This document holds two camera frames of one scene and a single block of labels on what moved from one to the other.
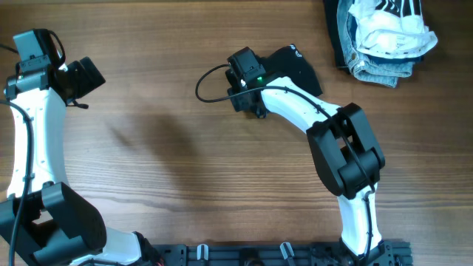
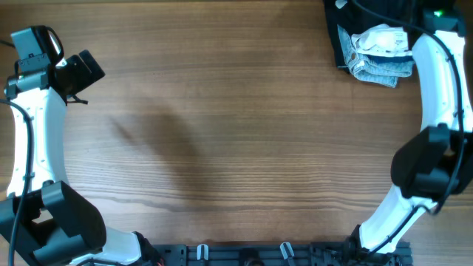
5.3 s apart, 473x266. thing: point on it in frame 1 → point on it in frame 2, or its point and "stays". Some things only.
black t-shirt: (287, 61) → (354, 20)
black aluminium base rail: (399, 253) stays
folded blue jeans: (373, 70) stays
